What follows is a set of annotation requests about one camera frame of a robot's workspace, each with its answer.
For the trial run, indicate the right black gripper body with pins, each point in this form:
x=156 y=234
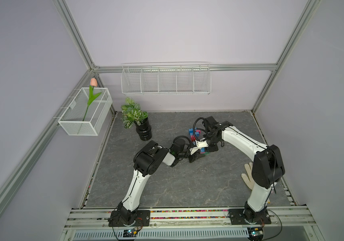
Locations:
x=212 y=145

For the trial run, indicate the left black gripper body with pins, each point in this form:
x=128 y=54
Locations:
x=185 y=153

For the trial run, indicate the blue long lego brick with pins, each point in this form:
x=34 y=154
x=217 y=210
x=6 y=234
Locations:
x=196 y=133

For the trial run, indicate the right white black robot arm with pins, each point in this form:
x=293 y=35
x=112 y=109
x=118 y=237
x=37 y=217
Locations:
x=267 y=164

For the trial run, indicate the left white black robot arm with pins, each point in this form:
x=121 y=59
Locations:
x=149 y=159

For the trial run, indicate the green potted plant black pot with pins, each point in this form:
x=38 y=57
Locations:
x=132 y=115

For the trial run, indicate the white mesh side basket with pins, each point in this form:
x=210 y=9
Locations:
x=71 y=118

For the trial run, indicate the pink artificial tulip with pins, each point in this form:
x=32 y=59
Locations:
x=92 y=96

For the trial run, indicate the white wire wall basket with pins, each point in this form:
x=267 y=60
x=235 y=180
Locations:
x=166 y=78

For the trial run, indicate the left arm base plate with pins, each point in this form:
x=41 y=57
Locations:
x=130 y=219

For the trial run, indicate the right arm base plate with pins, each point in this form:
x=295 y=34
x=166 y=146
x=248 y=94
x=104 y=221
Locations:
x=246 y=216

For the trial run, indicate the aluminium front rail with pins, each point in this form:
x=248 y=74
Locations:
x=281 y=223

